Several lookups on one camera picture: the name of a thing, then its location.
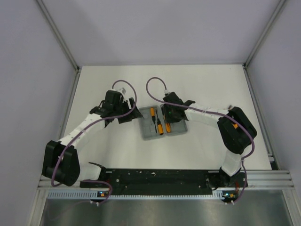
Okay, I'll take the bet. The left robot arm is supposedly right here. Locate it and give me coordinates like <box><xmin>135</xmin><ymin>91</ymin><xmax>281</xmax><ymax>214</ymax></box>
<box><xmin>42</xmin><ymin>89</ymin><xmax>142</xmax><ymax>187</ymax></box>

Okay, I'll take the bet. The orange utility knife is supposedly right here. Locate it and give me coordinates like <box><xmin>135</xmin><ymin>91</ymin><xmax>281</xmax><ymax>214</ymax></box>
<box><xmin>165</xmin><ymin>123</ymin><xmax>171</xmax><ymax>133</ymax></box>

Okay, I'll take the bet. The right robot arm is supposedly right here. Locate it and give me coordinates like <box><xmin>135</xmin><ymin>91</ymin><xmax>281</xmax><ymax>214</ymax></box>
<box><xmin>163</xmin><ymin>92</ymin><xmax>257</xmax><ymax>186</ymax></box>

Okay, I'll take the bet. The white slotted cable duct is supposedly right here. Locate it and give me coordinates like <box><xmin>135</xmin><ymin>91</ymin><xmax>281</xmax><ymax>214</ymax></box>
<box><xmin>48</xmin><ymin>190</ymin><xmax>234</xmax><ymax>200</ymax></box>

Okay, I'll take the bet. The grey plastic tool case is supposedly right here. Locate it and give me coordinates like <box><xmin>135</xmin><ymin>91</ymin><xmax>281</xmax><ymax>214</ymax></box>
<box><xmin>139</xmin><ymin>105</ymin><xmax>188</xmax><ymax>140</ymax></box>

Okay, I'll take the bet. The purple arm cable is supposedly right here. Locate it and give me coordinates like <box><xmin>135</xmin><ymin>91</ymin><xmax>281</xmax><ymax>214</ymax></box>
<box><xmin>51</xmin><ymin>80</ymin><xmax>137</xmax><ymax>206</ymax></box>
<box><xmin>146</xmin><ymin>77</ymin><xmax>256</xmax><ymax>205</ymax></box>

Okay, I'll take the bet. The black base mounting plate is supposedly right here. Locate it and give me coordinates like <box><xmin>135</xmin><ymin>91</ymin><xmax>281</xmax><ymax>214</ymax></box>
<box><xmin>79</xmin><ymin>168</ymin><xmax>249</xmax><ymax>195</ymax></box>

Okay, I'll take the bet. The orange black screwdriver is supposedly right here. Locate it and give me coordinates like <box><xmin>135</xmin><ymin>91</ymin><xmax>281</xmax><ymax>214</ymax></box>
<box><xmin>156</xmin><ymin>110</ymin><xmax>164</xmax><ymax>135</ymax></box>
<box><xmin>150</xmin><ymin>107</ymin><xmax>157</xmax><ymax>132</ymax></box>

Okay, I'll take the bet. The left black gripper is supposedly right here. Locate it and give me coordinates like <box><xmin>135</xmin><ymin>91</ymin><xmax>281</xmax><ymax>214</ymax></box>
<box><xmin>113</xmin><ymin>97</ymin><xmax>142</xmax><ymax>123</ymax></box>

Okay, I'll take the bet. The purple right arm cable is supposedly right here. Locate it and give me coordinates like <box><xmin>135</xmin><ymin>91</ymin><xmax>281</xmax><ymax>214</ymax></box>
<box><xmin>146</xmin><ymin>77</ymin><xmax>256</xmax><ymax>205</ymax></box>

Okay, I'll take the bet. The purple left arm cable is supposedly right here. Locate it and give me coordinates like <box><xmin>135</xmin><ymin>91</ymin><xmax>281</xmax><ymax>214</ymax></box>
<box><xmin>51</xmin><ymin>80</ymin><xmax>137</xmax><ymax>206</ymax></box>

